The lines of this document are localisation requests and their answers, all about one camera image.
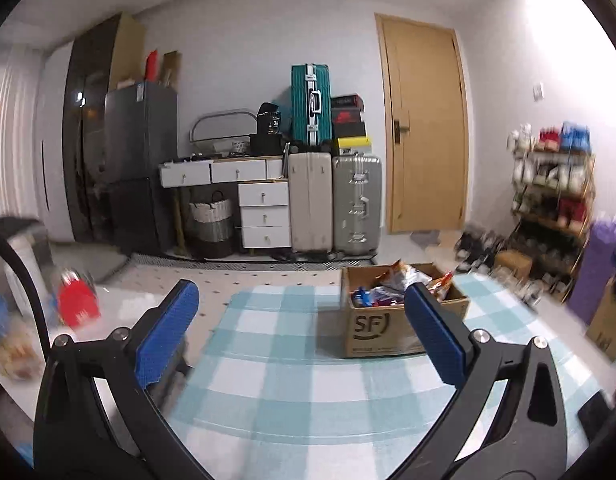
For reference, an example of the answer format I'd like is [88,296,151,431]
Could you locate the dark glass cabinet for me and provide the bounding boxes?
[62,12,146,243]

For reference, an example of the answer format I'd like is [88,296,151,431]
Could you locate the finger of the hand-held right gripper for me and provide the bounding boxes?
[578,391,616,443]

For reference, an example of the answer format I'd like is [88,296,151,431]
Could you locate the beige suitcase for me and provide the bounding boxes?
[288,151,333,254]

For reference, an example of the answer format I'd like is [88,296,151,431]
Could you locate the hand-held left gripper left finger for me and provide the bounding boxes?
[34,280,213,480]

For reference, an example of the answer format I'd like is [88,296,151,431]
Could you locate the small cardboard box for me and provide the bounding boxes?
[494,250,534,281]

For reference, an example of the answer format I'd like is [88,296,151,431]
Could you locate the grey refrigerator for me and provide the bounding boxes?
[104,80,179,256]

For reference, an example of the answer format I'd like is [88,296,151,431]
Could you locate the arched mirror frame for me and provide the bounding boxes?
[188,109,259,155]

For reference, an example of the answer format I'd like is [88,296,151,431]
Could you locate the rows of racked shoes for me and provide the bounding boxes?
[508,121,596,291]

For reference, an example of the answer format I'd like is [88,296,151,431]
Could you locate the black shoe box red stripe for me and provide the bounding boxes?
[330,94,365,112]

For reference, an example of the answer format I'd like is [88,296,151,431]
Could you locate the black cable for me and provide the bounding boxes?
[0,225,51,361]

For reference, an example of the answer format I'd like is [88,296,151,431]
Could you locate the white desk with drawers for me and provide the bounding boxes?
[159,156,289,188]

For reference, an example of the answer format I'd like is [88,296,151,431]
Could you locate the grey door mat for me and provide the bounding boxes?
[410,230,441,251]

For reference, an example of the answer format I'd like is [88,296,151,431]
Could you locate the yellow shoe box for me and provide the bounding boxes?
[334,136,371,157]

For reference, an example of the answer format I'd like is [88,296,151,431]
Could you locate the orange noodle snack packet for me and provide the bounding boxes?
[378,260,413,286]
[428,271,456,303]

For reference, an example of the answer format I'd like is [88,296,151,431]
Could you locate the purple bag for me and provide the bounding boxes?
[565,215,616,326]

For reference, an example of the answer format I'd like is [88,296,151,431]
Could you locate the brown paper bag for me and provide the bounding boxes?
[162,51,183,86]

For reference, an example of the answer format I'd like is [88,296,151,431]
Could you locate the white drawer cabinet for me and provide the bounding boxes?
[237,180,293,250]

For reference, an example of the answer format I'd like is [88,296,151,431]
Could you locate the pile of loose shoes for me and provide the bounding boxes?
[453,230,539,306]

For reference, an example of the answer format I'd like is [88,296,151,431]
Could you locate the white curtain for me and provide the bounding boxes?
[0,45,43,221]

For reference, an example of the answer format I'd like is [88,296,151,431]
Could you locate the red paper bag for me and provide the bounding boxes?
[58,270,101,328]

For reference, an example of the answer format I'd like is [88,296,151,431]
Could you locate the tan wooden door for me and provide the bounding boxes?
[375,12,470,234]

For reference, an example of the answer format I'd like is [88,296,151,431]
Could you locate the large brown cardboard carton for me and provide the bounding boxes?
[585,280,616,361]

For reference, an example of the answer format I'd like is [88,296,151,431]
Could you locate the white dotted floor mat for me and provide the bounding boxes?
[102,260,349,341]

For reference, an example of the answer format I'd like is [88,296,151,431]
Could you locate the grey side table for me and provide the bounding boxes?
[0,217,53,311]

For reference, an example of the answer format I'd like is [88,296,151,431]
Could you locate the black bag with white label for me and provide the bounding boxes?
[257,102,283,136]

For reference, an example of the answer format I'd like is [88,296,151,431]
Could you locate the teal suitcase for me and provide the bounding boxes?
[290,63,333,147]

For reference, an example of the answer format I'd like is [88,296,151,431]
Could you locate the wooden shoe rack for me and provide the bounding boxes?
[510,147,596,296]

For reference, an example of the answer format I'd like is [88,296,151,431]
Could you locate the blue snack packet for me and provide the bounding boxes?
[351,287,383,308]

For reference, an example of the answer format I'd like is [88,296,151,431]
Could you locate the silver suitcase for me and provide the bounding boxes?
[332,152,383,257]

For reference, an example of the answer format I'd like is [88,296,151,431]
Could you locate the black shoe box red logo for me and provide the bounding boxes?
[331,109,366,127]

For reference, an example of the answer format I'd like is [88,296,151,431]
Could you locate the teal checked tablecloth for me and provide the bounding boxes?
[165,272,609,480]

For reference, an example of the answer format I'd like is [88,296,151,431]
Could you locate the black storage box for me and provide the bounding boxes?
[249,133,287,157]

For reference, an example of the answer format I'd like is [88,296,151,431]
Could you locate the woven laundry basket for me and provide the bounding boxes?
[189,191,235,256]

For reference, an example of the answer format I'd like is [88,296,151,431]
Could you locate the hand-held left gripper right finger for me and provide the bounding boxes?
[404,282,576,480]

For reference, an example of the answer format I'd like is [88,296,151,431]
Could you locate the brown cardboard box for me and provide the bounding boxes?
[340,262,471,359]

